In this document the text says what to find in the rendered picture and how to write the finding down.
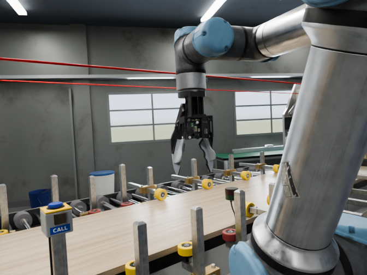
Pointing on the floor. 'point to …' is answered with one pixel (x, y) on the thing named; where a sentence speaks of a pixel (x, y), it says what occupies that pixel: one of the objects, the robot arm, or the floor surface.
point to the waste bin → (40, 197)
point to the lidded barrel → (104, 181)
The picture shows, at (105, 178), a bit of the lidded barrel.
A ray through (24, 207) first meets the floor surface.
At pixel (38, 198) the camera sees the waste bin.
